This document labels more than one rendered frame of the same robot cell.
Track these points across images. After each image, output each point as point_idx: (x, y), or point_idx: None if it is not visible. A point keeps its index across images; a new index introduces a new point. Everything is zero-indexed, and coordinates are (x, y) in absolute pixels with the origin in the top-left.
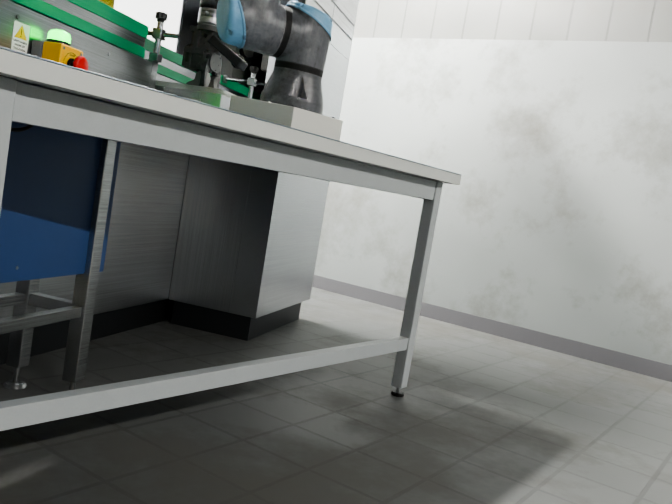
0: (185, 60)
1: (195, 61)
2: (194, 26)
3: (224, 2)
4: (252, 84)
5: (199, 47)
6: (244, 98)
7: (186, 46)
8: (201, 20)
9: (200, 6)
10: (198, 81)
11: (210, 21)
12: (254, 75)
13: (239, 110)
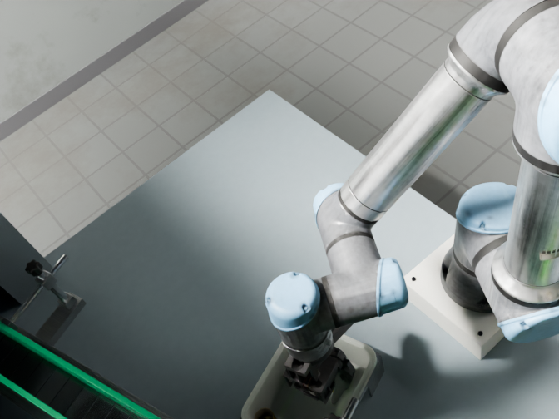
0: (324, 396)
1: (331, 380)
2: (308, 368)
3: (556, 322)
4: (55, 281)
5: (318, 368)
6: (497, 331)
7: (322, 390)
8: (324, 353)
9: (312, 348)
10: (340, 382)
11: (332, 339)
12: (43, 272)
13: (493, 342)
